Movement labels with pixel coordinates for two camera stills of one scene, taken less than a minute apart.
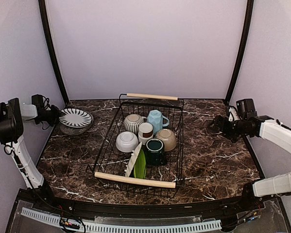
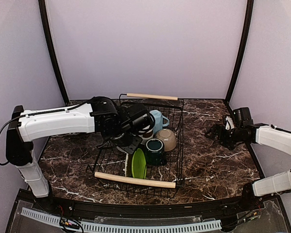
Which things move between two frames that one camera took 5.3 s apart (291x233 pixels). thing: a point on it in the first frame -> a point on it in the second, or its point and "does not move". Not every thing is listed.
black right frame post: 249,12 does not move
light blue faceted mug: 157,119 does not move
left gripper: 58,113 -> 130,149
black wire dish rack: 140,150 does not move
